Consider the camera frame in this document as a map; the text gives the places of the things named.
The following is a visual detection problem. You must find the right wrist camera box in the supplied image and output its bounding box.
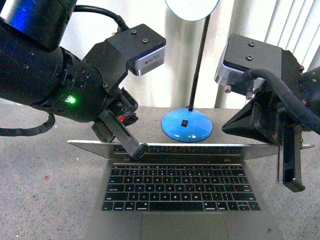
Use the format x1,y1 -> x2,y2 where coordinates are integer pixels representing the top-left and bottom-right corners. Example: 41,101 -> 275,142
214,33 -> 305,100

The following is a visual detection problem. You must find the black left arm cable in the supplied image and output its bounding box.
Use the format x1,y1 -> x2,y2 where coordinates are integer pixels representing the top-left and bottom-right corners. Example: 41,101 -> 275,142
72,4 -> 130,33

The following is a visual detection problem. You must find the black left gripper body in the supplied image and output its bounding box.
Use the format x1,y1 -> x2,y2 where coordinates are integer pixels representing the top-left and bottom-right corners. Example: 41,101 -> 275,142
84,41 -> 139,143

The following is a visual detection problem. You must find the white curtain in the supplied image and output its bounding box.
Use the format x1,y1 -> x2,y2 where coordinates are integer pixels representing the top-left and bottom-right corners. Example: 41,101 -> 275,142
79,0 -> 320,109

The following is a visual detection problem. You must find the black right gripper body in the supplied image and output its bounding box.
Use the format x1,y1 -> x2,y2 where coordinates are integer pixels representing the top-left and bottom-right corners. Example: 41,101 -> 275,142
221,82 -> 305,147

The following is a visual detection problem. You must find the black corrugated cable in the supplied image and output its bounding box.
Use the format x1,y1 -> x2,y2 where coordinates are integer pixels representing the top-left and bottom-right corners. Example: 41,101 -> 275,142
0,113 -> 56,137

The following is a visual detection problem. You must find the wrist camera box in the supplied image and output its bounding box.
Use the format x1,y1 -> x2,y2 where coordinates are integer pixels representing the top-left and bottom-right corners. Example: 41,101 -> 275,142
107,24 -> 166,76
214,33 -> 305,100

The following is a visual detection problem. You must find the silver laptop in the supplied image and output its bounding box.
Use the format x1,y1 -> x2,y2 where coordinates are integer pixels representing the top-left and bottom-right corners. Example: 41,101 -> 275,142
66,139 -> 316,240

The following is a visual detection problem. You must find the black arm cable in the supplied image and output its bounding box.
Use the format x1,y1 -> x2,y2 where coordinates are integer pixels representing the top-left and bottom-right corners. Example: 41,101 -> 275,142
72,4 -> 130,33
242,68 -> 320,131

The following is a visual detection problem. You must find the blue desk lamp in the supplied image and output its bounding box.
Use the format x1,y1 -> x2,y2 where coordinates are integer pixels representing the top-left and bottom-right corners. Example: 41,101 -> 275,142
161,0 -> 219,143

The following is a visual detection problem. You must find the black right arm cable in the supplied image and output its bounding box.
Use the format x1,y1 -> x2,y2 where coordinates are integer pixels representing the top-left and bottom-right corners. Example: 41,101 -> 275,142
242,68 -> 320,131

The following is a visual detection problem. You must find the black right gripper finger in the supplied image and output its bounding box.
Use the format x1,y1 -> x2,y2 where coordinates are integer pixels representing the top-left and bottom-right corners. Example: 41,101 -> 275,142
276,126 -> 306,193

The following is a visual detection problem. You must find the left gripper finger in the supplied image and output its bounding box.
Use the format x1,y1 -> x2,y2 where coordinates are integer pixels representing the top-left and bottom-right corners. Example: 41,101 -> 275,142
99,109 -> 149,159

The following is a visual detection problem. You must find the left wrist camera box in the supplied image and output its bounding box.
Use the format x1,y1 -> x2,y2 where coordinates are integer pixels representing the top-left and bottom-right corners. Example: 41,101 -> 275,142
107,24 -> 166,76

